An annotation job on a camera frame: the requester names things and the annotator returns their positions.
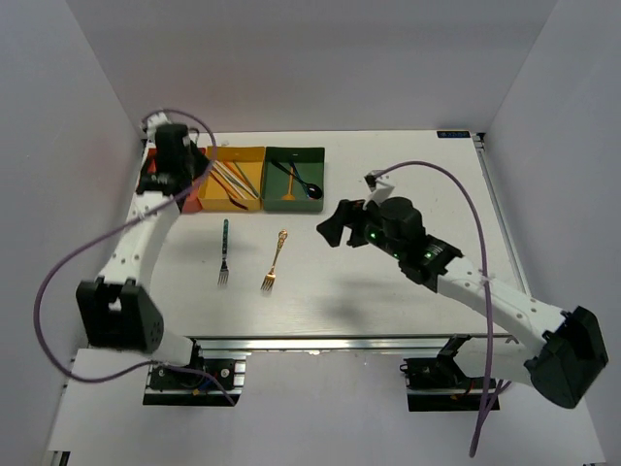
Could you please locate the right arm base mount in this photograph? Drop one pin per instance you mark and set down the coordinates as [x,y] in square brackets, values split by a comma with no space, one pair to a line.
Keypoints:
[437,385]

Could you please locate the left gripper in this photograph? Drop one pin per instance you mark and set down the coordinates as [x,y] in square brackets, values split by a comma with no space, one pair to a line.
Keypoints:
[203,161]

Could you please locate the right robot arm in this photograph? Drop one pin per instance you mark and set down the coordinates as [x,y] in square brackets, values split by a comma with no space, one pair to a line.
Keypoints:
[560,353]

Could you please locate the right blue table label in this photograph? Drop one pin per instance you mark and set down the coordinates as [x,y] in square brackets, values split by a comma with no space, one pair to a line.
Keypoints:
[453,134]

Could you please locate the aluminium table side rail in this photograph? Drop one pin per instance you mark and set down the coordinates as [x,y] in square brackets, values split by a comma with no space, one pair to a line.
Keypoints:
[515,262]

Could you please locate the aluminium table front rail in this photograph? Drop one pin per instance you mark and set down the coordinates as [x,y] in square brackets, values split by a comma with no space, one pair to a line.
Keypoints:
[398,343]

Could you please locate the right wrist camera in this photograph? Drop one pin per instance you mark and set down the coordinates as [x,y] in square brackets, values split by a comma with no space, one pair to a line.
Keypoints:
[380,187]

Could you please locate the gold fork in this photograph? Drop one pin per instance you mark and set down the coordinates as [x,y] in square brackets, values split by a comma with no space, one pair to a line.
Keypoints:
[270,277]

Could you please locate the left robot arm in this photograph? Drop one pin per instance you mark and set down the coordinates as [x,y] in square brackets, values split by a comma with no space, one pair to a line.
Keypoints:
[116,308]

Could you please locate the thin white chopstick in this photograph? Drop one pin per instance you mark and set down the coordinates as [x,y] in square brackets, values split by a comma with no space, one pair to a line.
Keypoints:
[231,185]

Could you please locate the dark green paper box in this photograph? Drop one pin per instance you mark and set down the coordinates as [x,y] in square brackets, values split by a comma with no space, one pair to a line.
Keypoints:
[310,162]

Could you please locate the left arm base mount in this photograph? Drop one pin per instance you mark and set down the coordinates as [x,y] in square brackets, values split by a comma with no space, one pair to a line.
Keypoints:
[213,378]

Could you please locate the yellow paper box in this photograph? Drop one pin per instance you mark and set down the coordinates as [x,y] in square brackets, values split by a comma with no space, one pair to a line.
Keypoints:
[249,162]

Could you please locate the orange chopstick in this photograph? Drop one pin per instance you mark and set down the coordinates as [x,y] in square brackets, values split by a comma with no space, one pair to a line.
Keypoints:
[231,177]
[223,185]

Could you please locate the teal chopstick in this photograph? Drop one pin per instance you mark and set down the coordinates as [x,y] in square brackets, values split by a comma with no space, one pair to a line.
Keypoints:
[245,177]
[250,179]

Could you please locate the black spoon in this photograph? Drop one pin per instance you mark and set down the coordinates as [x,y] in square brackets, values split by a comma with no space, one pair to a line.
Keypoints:
[319,191]

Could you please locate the orange spoon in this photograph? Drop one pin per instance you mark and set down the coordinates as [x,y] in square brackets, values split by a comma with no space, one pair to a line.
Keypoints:
[289,196]

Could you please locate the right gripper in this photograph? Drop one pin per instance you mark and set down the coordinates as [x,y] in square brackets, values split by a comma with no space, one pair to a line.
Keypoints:
[332,228]

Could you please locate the green handled silver fork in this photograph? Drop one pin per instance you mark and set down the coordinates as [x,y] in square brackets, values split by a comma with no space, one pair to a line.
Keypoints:
[223,273]

